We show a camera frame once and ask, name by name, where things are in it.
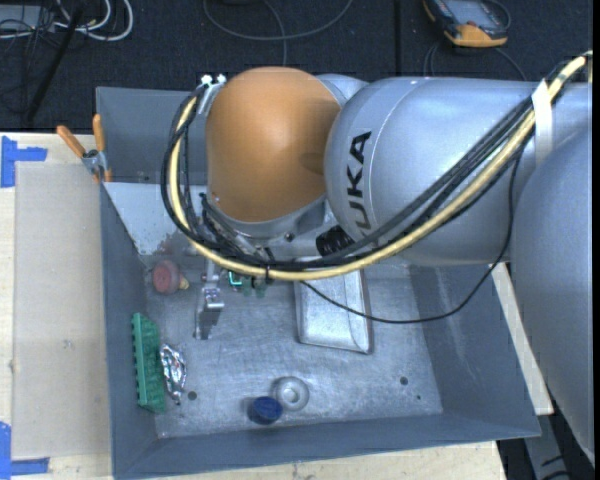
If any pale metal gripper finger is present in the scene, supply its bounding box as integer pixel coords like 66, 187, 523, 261
210, 288, 227, 330
195, 288, 214, 342

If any crumpled silver foil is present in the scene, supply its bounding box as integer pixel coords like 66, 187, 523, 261
158, 343, 188, 406

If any red round toy, yellow tip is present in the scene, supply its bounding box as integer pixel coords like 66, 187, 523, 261
151, 259, 191, 295

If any green ribbed flat block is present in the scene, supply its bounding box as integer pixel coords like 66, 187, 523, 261
130, 312, 168, 415

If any grey metal bin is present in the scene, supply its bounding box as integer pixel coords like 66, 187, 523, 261
94, 86, 544, 480

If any blue round cap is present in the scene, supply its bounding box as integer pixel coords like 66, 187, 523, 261
246, 395, 284, 426

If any clear glass round lid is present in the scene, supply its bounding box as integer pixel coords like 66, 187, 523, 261
272, 376, 311, 412

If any pale brown flat board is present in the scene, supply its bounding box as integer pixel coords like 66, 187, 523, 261
10, 161, 113, 460

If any black cylinder on white bracket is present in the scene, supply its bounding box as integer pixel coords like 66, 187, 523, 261
294, 223, 359, 265

